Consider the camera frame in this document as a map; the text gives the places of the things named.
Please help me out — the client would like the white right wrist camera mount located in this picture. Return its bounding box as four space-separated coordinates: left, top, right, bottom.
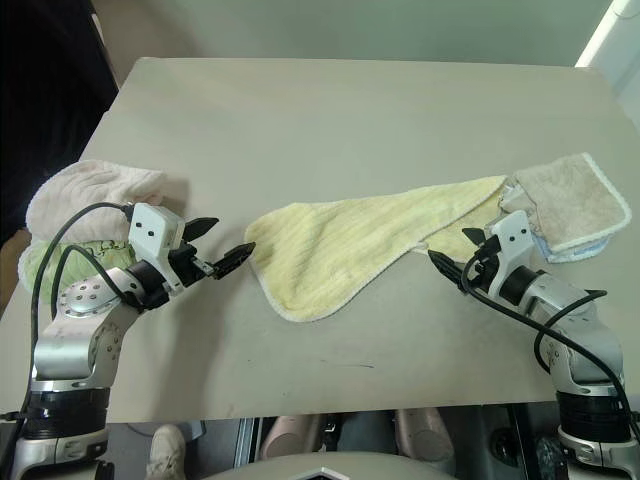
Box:
486 209 532 297

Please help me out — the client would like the light blue cloth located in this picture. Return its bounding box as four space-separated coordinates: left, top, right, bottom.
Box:
499 181 612 265

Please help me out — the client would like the yellow striped towel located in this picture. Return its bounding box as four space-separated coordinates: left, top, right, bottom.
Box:
243 174 509 323

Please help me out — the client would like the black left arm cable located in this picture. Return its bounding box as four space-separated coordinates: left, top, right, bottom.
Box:
0 200 137 426

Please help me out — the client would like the grey metal table leg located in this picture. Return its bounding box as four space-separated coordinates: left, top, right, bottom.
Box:
234 417 263 464

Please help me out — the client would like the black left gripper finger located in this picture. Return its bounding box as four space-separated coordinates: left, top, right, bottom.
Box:
185 216 221 243
212 241 257 280

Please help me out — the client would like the beige folded towel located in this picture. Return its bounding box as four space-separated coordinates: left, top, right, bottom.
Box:
511 152 633 254

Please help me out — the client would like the grey robot torso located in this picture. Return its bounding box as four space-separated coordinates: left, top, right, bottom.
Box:
199 450 462 480

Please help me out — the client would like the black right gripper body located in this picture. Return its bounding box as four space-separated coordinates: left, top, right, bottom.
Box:
468 233 504 292

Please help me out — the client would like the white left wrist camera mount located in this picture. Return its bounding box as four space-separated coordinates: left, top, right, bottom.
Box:
128 201 188 292

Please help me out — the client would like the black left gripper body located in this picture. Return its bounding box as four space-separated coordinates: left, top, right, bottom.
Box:
167 239 222 290

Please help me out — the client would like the white sneaker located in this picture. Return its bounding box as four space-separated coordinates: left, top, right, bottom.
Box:
145 424 188 480

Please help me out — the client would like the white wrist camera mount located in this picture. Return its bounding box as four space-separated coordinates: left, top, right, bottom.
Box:
486 209 532 297
128 201 188 292

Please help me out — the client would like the green printed towel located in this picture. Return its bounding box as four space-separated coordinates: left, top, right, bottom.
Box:
18 236 140 305

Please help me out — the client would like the pink crumpled towel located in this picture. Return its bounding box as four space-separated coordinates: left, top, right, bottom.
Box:
25 159 192 247

